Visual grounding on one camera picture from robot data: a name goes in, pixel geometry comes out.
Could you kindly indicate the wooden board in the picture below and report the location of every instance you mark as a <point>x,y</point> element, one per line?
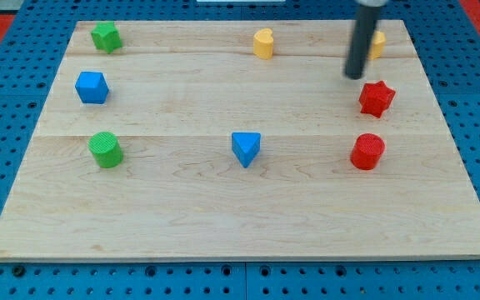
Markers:
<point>177,92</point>

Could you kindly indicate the blue cube block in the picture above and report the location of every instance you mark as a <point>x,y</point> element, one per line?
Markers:
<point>92,87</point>

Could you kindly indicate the red star block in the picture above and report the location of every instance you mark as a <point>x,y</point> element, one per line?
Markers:
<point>376,98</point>

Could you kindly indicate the yellow hexagon block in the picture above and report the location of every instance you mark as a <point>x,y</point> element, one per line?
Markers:
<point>377,45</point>

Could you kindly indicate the blue triangle block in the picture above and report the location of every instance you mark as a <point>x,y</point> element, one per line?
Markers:
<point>245,146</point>

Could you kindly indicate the red cylinder block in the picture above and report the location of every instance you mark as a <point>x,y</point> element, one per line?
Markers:
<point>367,151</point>

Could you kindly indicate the green cylinder block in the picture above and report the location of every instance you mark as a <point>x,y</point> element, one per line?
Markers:
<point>105,149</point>

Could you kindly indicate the yellow heart block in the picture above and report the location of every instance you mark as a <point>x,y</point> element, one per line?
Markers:
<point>263,43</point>

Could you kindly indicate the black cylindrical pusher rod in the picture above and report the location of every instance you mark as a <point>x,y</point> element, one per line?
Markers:
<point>368,13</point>

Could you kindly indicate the green star block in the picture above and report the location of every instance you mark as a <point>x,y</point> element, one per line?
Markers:
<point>105,36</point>

